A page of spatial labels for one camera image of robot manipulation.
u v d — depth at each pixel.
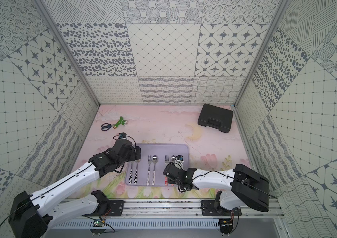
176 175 0.63
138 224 0.70
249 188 0.43
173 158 0.90
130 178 0.83
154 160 0.89
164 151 0.98
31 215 0.38
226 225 0.72
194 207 0.76
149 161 0.90
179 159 0.78
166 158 0.90
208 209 0.73
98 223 0.71
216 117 1.07
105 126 1.07
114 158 0.59
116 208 0.73
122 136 0.72
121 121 1.07
